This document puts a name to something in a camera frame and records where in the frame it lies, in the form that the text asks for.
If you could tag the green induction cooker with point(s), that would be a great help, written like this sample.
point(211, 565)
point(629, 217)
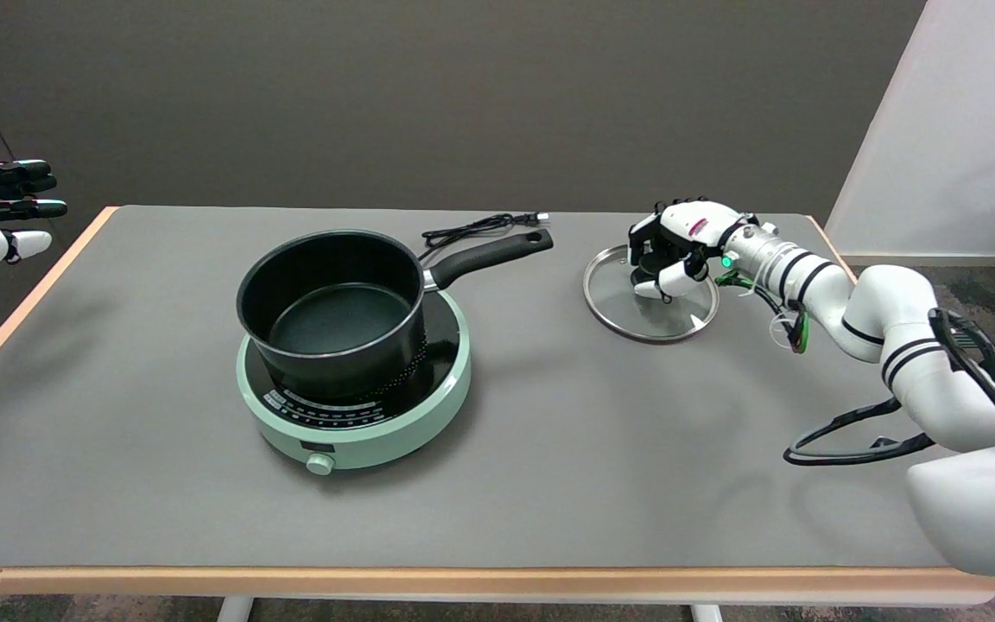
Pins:
point(394, 432)

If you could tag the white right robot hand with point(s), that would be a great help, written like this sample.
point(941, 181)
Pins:
point(696, 223)

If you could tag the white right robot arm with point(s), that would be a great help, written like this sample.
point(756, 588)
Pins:
point(895, 320)

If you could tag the white table leg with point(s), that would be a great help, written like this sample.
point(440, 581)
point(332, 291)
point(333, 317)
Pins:
point(706, 614)
point(235, 610)

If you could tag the glass pot lid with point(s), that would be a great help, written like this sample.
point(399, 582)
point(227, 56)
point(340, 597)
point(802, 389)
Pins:
point(636, 320)

